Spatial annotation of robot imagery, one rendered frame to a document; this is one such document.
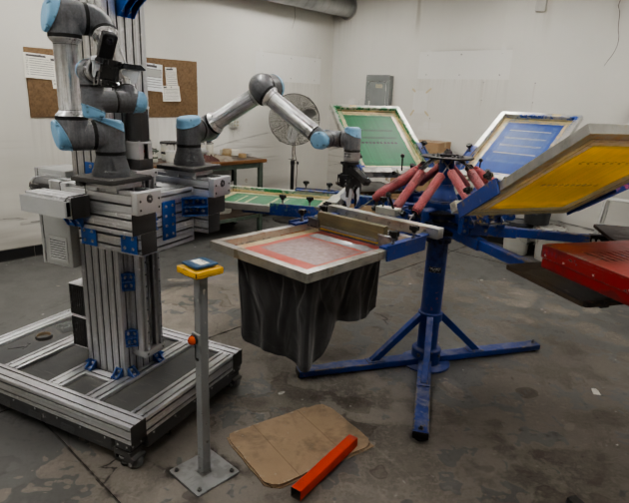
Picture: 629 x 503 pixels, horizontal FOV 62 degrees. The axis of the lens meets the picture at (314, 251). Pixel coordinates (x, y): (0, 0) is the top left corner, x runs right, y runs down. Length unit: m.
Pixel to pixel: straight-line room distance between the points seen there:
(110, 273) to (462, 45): 5.27
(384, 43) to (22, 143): 4.52
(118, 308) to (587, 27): 5.27
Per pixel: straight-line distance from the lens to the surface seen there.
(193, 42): 6.49
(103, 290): 2.75
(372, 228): 2.41
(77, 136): 2.24
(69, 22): 2.24
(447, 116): 6.93
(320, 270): 1.95
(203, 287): 2.11
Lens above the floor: 1.60
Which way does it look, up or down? 16 degrees down
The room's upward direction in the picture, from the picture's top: 2 degrees clockwise
